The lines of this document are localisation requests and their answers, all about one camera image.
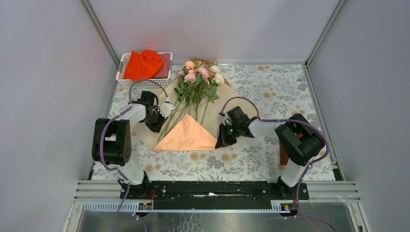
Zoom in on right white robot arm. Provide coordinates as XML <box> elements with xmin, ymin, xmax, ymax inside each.
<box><xmin>215</xmin><ymin>106</ymin><xmax>329</xmax><ymax>199</ymax></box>

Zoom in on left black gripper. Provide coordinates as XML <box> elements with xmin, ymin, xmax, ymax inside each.
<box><xmin>143</xmin><ymin>108</ymin><xmax>169</xmax><ymax>133</ymax></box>

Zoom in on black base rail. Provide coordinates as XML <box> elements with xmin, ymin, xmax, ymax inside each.
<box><xmin>118</xmin><ymin>180</ymin><xmax>309</xmax><ymax>210</ymax></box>

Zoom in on pink rose stems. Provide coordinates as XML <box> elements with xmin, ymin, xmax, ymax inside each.
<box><xmin>157</xmin><ymin>59</ymin><xmax>225</xmax><ymax>141</ymax></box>

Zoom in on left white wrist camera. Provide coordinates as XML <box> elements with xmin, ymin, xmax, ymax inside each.
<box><xmin>160</xmin><ymin>101</ymin><xmax>176</xmax><ymax>118</ymax></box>

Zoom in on floral table cloth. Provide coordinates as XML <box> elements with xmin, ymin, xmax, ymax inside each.
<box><xmin>91</xmin><ymin>64</ymin><xmax>337</xmax><ymax>183</ymax></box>

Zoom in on beige orange wrapping paper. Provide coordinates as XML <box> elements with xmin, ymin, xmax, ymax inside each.
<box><xmin>131</xmin><ymin>76</ymin><xmax>266</xmax><ymax>152</ymax></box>

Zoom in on white plastic basket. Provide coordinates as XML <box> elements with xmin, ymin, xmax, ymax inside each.
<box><xmin>116</xmin><ymin>52</ymin><xmax>173</xmax><ymax>88</ymax></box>

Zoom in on brown wooden block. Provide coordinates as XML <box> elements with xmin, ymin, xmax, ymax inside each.
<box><xmin>278</xmin><ymin>133</ymin><xmax>304</xmax><ymax>165</ymax></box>

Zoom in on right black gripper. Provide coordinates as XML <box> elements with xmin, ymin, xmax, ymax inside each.
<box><xmin>216</xmin><ymin>123</ymin><xmax>241</xmax><ymax>149</ymax></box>

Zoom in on tan ribbon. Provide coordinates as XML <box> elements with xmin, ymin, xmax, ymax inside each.
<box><xmin>192</xmin><ymin>58</ymin><xmax>218</xmax><ymax>69</ymax></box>

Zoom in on dark red cloth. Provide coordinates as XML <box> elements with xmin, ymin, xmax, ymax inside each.
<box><xmin>153</xmin><ymin>52</ymin><xmax>172</xmax><ymax>79</ymax></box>

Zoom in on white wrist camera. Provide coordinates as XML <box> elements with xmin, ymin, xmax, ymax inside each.
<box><xmin>219</xmin><ymin>111</ymin><xmax>232</xmax><ymax>125</ymax></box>
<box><xmin>160</xmin><ymin>101</ymin><xmax>176</xmax><ymax>118</ymax></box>

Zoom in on orange cloth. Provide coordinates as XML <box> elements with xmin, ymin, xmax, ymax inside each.
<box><xmin>124</xmin><ymin>50</ymin><xmax>164</xmax><ymax>81</ymax></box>

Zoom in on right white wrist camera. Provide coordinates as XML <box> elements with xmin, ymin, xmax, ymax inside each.
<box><xmin>219</xmin><ymin>111</ymin><xmax>232</xmax><ymax>125</ymax></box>

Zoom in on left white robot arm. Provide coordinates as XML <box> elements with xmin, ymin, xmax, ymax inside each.
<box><xmin>91</xmin><ymin>91</ymin><xmax>175</xmax><ymax>199</ymax></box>

